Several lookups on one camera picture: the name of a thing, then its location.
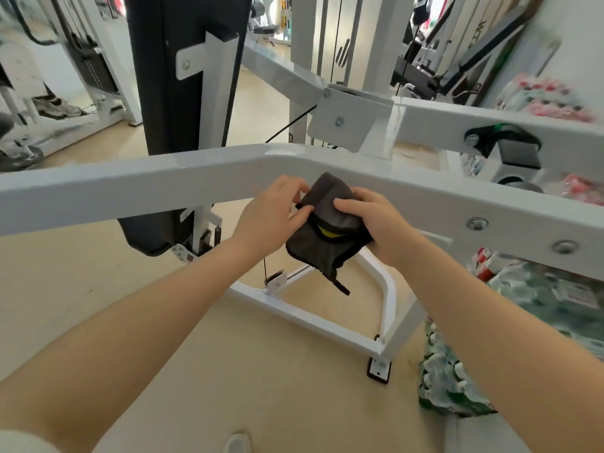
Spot person's left hand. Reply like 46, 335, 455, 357
230, 174, 316, 261

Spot person's right hand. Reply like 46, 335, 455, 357
332, 186, 427, 271

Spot dark grey cleaning cloth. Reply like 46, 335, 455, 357
284, 172, 376, 297

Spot white gym machine frame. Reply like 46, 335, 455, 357
0, 0, 604, 385

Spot person's right forearm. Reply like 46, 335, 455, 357
391, 240, 604, 453

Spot person's left forearm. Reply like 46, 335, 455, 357
0, 240, 265, 453

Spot black bearing housing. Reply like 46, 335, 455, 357
464, 123, 541, 159

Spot black ribbed rubber grip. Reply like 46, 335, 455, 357
498, 176, 544, 194

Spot stack of water bottle packs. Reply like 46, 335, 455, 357
417, 72, 604, 418

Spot black padded weight bench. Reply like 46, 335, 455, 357
390, 4, 537, 107

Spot black weight stack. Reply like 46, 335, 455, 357
70, 32, 119, 96

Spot white sneaker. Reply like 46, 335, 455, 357
224, 431, 254, 453

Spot framed whiteboard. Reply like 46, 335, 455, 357
490, 30, 563, 107

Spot grey weight plate disc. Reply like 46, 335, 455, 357
0, 145, 44, 174

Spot white shirt sleeve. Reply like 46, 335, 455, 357
0, 428, 62, 453

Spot white bench frame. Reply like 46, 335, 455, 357
0, 0, 145, 173

